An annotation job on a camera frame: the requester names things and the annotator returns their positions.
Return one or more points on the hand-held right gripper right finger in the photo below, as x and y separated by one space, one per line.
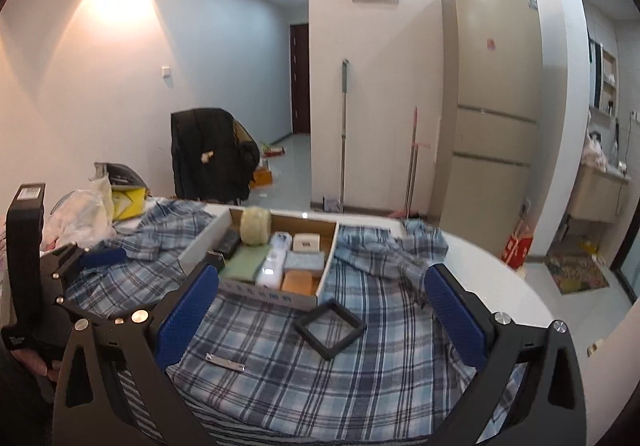
457 321

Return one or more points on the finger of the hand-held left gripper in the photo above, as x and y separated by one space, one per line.
107 257
100 318

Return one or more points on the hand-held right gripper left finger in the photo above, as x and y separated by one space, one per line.
187 316

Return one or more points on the cardboard box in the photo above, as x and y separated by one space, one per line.
200 246

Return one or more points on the green box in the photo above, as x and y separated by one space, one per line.
242 266

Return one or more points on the black small case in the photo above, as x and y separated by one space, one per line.
229 243

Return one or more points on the white remote control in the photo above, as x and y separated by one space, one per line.
274 261

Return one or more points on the black square frame case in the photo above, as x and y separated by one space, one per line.
350 326

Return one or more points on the pale yellow roll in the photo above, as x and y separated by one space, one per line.
255 226

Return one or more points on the orange case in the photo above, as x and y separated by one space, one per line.
299 283

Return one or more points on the blue grey small box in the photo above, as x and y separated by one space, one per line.
304 262

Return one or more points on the white square box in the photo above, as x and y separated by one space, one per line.
306 242

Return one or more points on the person's left hand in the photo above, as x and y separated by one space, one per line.
30 360

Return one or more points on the white plastic bag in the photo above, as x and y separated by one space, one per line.
80 216

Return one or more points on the yellow bag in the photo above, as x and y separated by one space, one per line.
127 203

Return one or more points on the small metal clip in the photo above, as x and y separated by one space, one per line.
225 361

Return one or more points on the grey bag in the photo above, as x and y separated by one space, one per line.
120 174

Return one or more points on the red carton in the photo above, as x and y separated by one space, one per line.
516 246

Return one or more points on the grey striped cloth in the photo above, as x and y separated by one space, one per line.
140 406

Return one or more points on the patterned bathroom mat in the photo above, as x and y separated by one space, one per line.
577 273

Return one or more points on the blue plaid blanket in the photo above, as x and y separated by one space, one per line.
310 391

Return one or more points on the chair with black jacket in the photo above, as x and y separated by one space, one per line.
210 156

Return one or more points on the orange box on floor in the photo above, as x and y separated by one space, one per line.
261 178

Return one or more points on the black framed glass door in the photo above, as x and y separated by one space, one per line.
631 271

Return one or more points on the red packets on floor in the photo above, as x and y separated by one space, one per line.
272 150

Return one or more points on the beige sink cabinet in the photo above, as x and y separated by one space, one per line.
597 196

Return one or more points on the pink cloth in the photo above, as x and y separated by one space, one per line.
595 154

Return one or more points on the beige refrigerator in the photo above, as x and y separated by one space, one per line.
492 101

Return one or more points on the dark brown door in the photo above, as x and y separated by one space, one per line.
300 81

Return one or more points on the bathroom mirror cabinet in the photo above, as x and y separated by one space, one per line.
604 76

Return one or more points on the white light switch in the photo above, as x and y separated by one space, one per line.
166 72

